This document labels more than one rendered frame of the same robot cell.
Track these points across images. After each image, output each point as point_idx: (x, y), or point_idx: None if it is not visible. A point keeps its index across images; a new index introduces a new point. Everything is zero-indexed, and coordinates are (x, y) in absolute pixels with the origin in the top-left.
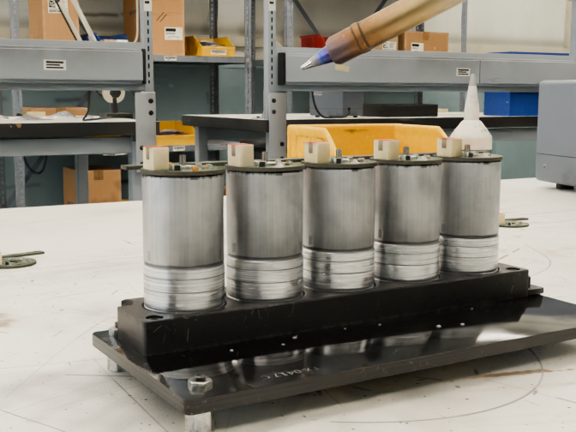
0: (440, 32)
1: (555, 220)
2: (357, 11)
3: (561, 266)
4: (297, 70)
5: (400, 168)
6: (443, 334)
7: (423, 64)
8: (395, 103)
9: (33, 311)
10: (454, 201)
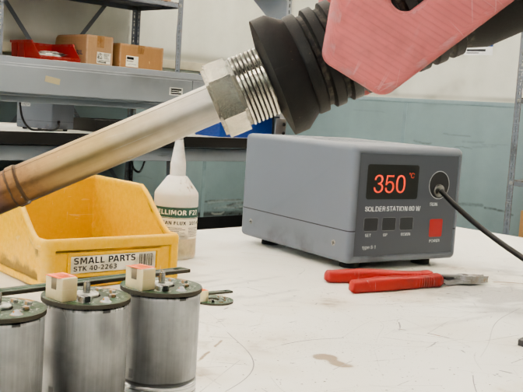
0: (155, 47)
1: (260, 293)
2: (71, 19)
3: (265, 369)
4: (3, 79)
5: (77, 313)
6: None
7: (136, 82)
8: (108, 114)
9: None
10: (144, 343)
